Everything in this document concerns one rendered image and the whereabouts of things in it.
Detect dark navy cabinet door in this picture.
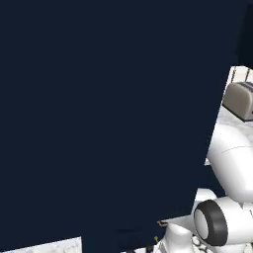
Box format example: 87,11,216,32
0,0,253,253

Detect grey toaster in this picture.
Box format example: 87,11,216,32
221,80,253,123

